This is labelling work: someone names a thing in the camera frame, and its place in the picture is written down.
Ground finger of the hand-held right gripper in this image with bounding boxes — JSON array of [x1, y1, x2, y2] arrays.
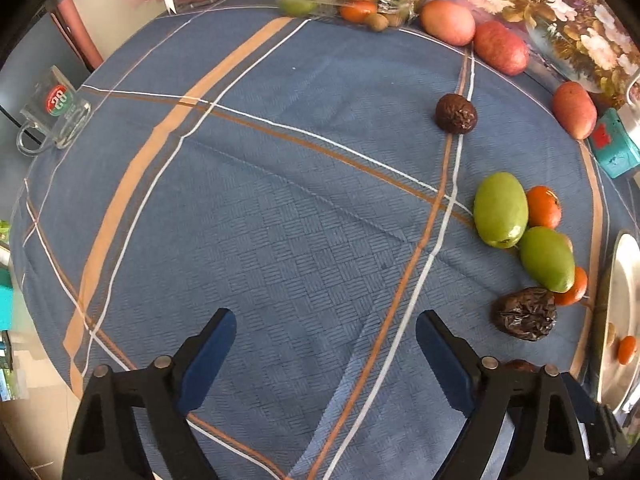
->
[[564, 373, 631, 480]]

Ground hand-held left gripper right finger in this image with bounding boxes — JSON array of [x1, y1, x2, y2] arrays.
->
[[416, 309, 591, 480]]

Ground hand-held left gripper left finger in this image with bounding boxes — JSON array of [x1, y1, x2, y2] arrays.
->
[[61, 307, 237, 480]]

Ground small tangerine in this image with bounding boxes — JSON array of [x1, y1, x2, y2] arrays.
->
[[340, 0, 378, 23], [526, 185, 563, 230], [552, 266, 589, 307], [616, 335, 638, 366]]

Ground green mango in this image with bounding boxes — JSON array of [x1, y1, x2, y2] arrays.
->
[[518, 226, 577, 294], [473, 171, 529, 249]]

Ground round metal plate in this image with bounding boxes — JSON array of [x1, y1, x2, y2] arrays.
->
[[590, 229, 640, 413]]

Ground dark wrinkled passion fruit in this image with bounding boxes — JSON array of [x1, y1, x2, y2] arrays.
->
[[435, 93, 478, 135]]

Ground blue checked tablecloth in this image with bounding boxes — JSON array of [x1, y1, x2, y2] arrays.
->
[[10, 0, 626, 480]]

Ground teal toy house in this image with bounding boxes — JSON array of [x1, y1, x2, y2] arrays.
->
[[590, 108, 640, 179]]

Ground red apple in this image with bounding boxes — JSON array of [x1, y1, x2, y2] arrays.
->
[[551, 81, 598, 141], [473, 21, 530, 77]]

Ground glass mug with red-green label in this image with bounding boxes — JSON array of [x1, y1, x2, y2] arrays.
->
[[16, 66, 93, 157]]

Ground white plastic box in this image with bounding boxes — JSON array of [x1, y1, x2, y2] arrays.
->
[[620, 67, 640, 143]]

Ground pink apple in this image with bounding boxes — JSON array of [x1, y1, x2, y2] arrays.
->
[[419, 0, 477, 47]]

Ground green jujube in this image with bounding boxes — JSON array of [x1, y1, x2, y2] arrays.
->
[[277, 0, 318, 17]]

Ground flower painting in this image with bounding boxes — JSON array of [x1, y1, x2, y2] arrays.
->
[[425, 0, 640, 96]]

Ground clear plastic tray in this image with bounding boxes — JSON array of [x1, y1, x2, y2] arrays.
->
[[272, 0, 436, 31]]

